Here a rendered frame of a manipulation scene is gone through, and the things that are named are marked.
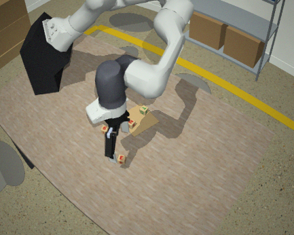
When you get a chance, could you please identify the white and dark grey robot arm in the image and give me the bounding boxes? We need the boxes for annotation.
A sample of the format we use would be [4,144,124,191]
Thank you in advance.
[42,0,194,124]

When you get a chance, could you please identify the tan flat mat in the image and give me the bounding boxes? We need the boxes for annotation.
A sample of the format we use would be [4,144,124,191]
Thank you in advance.
[127,103,160,137]

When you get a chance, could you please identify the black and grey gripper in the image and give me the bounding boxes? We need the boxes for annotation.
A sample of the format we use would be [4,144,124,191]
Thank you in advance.
[105,110,130,163]

